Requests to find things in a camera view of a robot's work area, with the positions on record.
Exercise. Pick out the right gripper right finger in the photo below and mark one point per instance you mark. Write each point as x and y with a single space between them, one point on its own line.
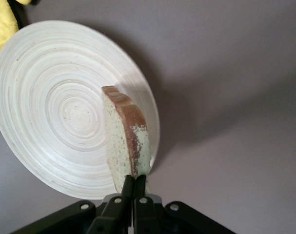
144 214

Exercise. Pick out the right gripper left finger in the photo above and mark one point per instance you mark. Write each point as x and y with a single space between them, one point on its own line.
116 214

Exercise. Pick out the round light wooden plate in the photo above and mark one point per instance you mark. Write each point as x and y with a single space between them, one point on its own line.
52 117

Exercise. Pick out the brown bread slice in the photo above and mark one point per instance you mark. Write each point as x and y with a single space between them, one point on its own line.
116 136

